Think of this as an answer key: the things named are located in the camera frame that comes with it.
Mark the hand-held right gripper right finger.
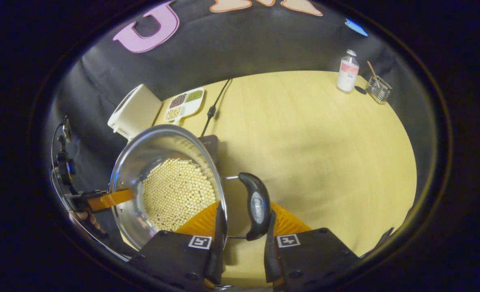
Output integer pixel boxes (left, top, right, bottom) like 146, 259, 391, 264
264, 203, 361, 291

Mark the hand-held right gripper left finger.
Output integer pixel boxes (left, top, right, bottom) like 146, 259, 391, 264
129, 201, 229, 291

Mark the steel pot with black handle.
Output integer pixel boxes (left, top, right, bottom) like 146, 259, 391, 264
109, 124, 272, 250

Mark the black induction cooktop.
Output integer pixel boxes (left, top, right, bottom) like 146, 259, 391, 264
199, 135, 220, 165

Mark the pile of yellow soybeans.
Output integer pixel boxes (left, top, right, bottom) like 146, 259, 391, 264
143, 158, 217, 232

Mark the white toaster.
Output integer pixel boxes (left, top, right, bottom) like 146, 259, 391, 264
107, 84, 162, 141

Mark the white divided bean dish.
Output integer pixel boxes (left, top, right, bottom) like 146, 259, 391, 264
164, 87, 205, 125

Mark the clear bottle with pink label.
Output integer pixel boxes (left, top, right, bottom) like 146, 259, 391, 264
336, 49, 360, 93

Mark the glass holder jar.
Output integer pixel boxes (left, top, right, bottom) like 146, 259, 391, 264
366, 75, 393, 105

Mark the black power cable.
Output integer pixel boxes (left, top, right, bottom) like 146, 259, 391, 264
199, 78, 233, 138

